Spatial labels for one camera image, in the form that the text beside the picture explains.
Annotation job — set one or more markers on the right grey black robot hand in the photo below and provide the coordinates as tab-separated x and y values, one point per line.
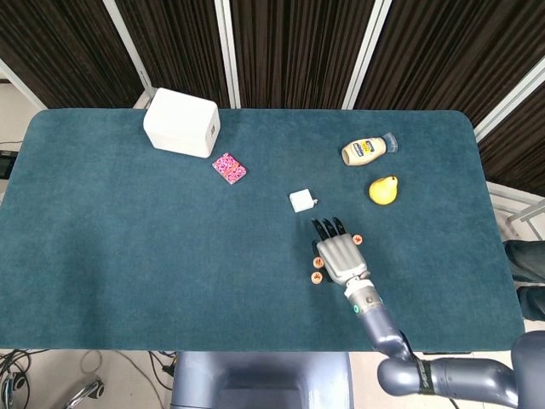
342	257

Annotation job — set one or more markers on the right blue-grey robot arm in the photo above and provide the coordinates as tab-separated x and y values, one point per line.
381	328

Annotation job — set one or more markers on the white power adapter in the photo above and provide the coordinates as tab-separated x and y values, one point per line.
300	201

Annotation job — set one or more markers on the yellow pear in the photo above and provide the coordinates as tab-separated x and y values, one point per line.
382	192

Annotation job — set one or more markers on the cream mayonnaise squeeze bottle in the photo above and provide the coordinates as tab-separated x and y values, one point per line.
364	150

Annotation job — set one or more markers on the pink patterned card deck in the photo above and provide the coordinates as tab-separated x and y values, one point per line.
230	168

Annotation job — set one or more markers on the blue-grey robot torso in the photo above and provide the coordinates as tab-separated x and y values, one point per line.
259	379

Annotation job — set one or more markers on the person in dark clothes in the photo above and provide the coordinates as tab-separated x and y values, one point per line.
530	260

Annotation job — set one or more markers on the black power plug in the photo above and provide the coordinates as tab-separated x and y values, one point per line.
168	368

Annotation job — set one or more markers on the dark brown pleated curtain panel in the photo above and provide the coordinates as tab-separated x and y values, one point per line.
519	149
298	51
447	51
64	42
183	42

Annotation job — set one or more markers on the large white plastic box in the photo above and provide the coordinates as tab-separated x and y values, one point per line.
179	123

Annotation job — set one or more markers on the teal velvet tablecloth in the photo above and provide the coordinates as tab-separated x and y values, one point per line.
127	255

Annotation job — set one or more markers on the chrome caster leg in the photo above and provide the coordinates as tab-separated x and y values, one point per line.
85	392

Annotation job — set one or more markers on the black device with screen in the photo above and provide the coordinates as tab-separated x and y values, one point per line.
6	166

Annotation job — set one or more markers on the aluminium frame rack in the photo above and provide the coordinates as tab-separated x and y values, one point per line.
506	190

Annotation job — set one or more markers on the white partition post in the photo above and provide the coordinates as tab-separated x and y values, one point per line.
21	83
227	55
127	44
367	53
511	102

